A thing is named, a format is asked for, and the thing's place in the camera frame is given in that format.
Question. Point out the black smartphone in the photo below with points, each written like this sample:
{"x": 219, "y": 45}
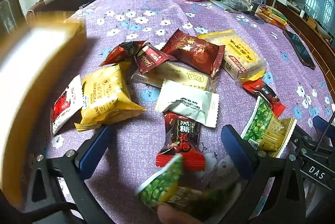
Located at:
{"x": 298, "y": 47}

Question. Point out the low wooden cabinet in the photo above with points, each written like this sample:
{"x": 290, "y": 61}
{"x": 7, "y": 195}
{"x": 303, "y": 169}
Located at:
{"x": 314, "y": 28}

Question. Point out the purple floral tablecloth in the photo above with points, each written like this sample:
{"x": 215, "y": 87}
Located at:
{"x": 146, "y": 4}

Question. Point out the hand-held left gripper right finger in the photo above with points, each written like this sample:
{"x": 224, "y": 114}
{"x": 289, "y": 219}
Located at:
{"x": 235, "y": 153}

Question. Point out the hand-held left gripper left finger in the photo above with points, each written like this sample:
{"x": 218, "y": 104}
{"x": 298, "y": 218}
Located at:
{"x": 91, "y": 153}

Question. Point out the dark red white-label candy packet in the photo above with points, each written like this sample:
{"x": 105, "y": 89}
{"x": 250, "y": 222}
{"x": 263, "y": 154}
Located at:
{"x": 151, "y": 59}

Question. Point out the small dark red candy packet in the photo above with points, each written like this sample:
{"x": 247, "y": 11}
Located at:
{"x": 121, "y": 52}

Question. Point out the large dark red snack packet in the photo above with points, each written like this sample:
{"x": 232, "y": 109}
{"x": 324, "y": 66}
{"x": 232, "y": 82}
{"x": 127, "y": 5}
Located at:
{"x": 195, "y": 52}

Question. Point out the red and white snack packet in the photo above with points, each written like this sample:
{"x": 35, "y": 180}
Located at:
{"x": 65, "y": 106}

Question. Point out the clear yellow cracker packet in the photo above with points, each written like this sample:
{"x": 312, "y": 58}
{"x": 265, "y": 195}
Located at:
{"x": 235, "y": 56}

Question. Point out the dark plastic bag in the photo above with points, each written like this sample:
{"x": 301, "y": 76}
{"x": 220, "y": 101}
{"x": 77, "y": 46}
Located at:
{"x": 235, "y": 3}

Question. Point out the red plum candy packet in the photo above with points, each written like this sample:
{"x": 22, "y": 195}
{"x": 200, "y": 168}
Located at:
{"x": 180, "y": 140}

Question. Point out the yellow sandwich cracker packet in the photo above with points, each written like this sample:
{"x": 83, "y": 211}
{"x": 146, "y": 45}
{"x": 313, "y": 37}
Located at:
{"x": 104, "y": 98}

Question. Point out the cream biscuit packet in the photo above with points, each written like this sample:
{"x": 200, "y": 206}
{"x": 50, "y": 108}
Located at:
{"x": 178, "y": 76}

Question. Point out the gold-edged white cardboard tray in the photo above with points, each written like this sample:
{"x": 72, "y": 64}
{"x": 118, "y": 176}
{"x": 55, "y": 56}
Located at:
{"x": 31, "y": 82}

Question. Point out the red black-centre candy packet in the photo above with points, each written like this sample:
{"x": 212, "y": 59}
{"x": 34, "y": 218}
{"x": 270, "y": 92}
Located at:
{"x": 264, "y": 94}

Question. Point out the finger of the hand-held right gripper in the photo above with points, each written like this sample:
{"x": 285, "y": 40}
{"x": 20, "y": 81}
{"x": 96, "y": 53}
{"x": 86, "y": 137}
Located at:
{"x": 323, "y": 123}

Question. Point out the green pea snack packet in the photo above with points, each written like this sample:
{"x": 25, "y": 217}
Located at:
{"x": 162, "y": 187}
{"x": 264, "y": 130}

